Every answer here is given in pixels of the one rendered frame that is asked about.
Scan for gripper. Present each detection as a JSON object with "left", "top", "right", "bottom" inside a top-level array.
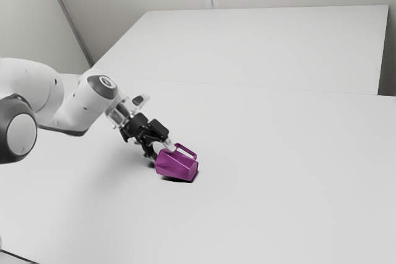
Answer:
[{"left": 119, "top": 112, "right": 176, "bottom": 163}]

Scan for purple faceted mug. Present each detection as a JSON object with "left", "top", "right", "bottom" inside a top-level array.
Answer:
[{"left": 154, "top": 142, "right": 199, "bottom": 183}]

